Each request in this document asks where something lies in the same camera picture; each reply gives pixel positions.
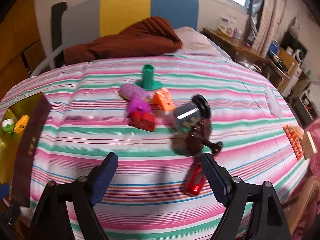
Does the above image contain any wooden wardrobe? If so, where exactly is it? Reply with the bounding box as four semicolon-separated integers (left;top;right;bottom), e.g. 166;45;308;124
1;0;46;98

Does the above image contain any grey jar with black lid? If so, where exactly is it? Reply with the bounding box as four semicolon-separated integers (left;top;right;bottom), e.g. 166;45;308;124
172;94;211;132

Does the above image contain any red shiny lighter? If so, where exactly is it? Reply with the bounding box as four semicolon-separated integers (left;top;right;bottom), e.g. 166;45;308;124
183;157;206;197

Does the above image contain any striped pink green bedspread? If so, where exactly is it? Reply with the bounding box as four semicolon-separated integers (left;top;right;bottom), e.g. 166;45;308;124
1;53;309;239

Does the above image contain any lilac oval patterned case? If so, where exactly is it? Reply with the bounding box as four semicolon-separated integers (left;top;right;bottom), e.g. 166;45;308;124
119;83;150;101

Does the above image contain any orange grid toy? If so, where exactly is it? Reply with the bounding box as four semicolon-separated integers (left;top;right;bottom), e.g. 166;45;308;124
283;125;304;160

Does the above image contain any white purple carton box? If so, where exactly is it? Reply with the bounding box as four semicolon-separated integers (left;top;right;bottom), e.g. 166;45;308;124
218;15;237;37

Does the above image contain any green cylinder toy with base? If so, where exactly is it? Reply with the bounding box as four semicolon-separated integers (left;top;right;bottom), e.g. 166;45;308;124
135;64;163;91

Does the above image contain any beige curtain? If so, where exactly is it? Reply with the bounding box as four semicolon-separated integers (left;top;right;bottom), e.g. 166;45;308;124
253;0;284;56

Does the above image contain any wooden desk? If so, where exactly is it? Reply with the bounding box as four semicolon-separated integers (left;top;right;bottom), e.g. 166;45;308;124
201;28;267;63

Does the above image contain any gold tray box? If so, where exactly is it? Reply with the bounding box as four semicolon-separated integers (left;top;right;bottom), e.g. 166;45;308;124
1;93;51;207

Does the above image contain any red block toy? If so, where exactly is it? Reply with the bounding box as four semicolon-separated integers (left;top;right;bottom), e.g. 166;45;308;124
129;111;156;132

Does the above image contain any yellow curved toy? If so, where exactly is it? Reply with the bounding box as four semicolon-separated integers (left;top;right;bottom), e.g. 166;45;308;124
14;115;30;134

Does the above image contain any pink pillow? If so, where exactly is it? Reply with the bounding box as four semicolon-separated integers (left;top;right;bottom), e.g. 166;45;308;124
170;27;222;56

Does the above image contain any magenta round toy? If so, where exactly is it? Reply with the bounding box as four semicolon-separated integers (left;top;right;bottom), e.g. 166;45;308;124
125;98;152;118

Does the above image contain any dark brown carved ornament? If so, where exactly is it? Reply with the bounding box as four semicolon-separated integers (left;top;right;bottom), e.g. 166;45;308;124
170;118;223;156

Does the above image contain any green white round toy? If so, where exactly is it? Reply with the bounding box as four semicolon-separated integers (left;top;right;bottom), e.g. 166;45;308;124
2;118;15;133

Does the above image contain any clear plastic bag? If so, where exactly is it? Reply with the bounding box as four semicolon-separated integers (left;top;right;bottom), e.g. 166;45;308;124
265;87;283;118

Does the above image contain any dark red quilted blanket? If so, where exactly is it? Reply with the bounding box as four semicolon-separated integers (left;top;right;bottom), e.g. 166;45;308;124
64;16;182;65

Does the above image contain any orange cube strip toy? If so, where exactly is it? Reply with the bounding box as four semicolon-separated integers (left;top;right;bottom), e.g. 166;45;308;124
153;87;176;112

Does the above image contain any grey yellow blue headboard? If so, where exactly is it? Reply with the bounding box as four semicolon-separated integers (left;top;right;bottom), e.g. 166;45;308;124
61;0;199;48

